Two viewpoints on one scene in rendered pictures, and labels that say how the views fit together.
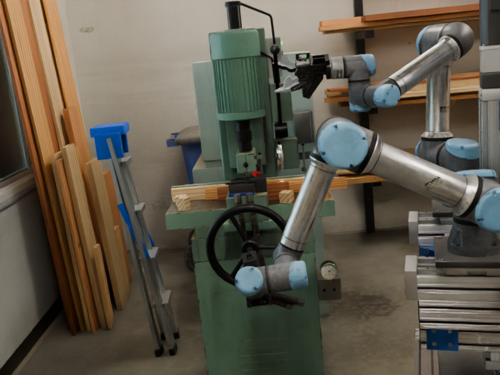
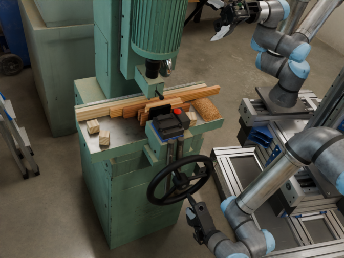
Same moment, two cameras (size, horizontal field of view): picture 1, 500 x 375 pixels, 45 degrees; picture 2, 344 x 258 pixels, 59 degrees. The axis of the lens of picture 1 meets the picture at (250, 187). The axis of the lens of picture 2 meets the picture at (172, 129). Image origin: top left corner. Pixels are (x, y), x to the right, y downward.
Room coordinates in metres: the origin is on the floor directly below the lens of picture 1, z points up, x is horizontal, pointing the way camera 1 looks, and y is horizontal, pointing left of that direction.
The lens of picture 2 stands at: (1.35, 0.52, 1.78)
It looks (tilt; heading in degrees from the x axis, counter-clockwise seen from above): 45 degrees down; 322
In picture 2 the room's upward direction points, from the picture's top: 12 degrees clockwise
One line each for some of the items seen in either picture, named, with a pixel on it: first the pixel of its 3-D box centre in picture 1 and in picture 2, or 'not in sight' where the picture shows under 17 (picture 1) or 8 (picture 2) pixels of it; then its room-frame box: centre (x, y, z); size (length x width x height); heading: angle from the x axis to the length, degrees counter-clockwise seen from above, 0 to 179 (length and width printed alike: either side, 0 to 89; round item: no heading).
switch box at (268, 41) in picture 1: (274, 57); not in sight; (2.52, -0.15, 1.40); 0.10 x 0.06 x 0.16; 177
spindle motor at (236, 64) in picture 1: (238, 76); (160, 6); (2.21, 0.00, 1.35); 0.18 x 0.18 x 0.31
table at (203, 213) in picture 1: (250, 210); (157, 129); (2.10, 0.01, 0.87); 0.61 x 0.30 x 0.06; 87
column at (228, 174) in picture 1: (245, 119); (125, 19); (2.50, -0.01, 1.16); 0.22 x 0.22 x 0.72; 87
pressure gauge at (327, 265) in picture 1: (328, 271); (209, 163); (1.98, -0.25, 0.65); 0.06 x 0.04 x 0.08; 87
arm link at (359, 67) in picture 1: (358, 67); (272, 11); (2.09, -0.41, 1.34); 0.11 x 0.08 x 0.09; 87
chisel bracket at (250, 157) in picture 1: (247, 161); (149, 81); (2.23, 0.00, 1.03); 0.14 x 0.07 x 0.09; 177
